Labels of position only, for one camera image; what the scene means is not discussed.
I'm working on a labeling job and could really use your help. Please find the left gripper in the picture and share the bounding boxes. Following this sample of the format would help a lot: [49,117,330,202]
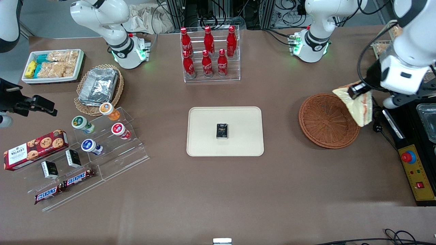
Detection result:
[348,54,431,100]

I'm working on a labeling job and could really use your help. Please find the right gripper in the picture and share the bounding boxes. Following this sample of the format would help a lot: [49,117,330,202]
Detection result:
[0,78,58,117]

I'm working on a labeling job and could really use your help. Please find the triangular sandwich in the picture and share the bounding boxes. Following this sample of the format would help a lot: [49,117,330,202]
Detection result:
[332,81,374,127]

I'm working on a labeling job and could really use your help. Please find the light wicker basket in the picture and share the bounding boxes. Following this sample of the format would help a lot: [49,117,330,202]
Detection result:
[74,64,124,116]

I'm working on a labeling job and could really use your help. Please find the brown wicker basket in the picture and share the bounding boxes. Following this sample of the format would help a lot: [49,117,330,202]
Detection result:
[298,93,361,149]

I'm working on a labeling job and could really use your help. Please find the beige plastic tray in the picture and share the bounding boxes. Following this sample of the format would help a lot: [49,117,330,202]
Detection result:
[186,106,265,157]

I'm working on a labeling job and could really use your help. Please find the white plastic bin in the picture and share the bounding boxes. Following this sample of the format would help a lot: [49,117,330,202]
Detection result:
[21,49,85,84]

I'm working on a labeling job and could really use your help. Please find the yellow snack packet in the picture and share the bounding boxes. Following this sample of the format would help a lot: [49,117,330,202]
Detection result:
[25,60,37,78]

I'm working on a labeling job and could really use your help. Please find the green lid yoghurt cup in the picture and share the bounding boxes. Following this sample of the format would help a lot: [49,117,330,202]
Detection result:
[71,115,95,134]

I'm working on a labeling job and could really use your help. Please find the red Walkers cookie box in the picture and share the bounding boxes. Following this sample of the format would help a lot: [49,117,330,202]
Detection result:
[3,129,69,172]

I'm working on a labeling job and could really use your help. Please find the stacked foil containers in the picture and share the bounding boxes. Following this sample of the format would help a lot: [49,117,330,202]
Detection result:
[78,67,119,106]

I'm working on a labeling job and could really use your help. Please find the blue lid yoghurt cup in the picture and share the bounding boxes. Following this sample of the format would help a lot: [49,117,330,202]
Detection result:
[81,138,104,156]

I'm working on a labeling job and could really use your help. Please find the small black box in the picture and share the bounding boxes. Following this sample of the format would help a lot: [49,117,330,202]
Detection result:
[216,123,229,140]
[65,149,82,168]
[41,160,59,180]

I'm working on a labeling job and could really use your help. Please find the black appliance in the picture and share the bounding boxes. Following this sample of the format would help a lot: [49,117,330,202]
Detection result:
[381,101,436,207]

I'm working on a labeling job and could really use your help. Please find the orange lid yoghurt cup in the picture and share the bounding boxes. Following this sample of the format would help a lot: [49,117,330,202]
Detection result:
[99,102,121,121]

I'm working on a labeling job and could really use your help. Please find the clear plastic container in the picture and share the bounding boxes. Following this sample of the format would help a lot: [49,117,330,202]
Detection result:
[416,103,436,144]

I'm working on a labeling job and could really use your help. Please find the red lid yoghurt cup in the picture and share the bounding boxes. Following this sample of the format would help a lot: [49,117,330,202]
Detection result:
[111,122,131,140]

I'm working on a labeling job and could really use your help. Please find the Snickers chocolate bar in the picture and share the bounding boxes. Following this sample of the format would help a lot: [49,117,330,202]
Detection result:
[34,185,66,205]
[63,168,96,188]

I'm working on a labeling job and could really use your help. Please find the red emergency stop button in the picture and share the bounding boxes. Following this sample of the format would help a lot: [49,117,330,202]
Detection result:
[401,150,417,165]

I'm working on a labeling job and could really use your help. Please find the stepped clear acrylic stand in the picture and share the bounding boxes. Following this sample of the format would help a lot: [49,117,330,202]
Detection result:
[72,107,150,181]

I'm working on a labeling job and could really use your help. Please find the low clear acrylic stand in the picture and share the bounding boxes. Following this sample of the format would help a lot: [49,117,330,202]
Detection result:
[13,148,107,212]

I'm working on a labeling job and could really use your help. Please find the yellow control box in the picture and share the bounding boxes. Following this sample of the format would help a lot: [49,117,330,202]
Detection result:
[398,144,436,202]

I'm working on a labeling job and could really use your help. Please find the clear acrylic bottle rack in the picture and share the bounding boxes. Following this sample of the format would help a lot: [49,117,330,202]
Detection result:
[180,25,241,83]

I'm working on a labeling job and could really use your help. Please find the beige cloth bag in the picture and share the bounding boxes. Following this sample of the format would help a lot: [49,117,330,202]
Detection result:
[122,3,175,34]

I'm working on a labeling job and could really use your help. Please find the red Coca-Cola bottle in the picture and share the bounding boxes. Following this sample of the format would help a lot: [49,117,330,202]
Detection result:
[182,50,197,79]
[180,27,193,58]
[201,50,214,78]
[217,48,229,77]
[226,25,237,58]
[203,26,216,56]

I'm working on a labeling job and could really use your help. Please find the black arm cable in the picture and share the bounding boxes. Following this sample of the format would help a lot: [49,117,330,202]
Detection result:
[356,23,396,86]

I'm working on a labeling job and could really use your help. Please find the black power cable with plug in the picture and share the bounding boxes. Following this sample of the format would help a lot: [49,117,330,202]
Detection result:
[371,97,400,151]

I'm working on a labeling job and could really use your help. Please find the white wire rack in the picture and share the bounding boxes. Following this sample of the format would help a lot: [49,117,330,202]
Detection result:
[370,20,436,84]

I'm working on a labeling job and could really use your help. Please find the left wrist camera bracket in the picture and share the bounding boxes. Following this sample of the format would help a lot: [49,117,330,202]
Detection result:
[382,80,436,110]

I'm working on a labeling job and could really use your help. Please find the black base cable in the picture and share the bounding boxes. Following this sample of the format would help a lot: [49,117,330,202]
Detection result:
[262,28,294,46]

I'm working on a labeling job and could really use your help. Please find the tangled cable bundle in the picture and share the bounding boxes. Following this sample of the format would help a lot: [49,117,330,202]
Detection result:
[275,0,307,28]

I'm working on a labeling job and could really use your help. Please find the black aluminium frame post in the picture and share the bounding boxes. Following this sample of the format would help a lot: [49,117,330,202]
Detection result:
[165,0,192,31]
[260,0,277,30]

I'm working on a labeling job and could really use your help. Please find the black looped cable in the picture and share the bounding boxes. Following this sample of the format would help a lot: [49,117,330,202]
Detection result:
[313,228,436,245]

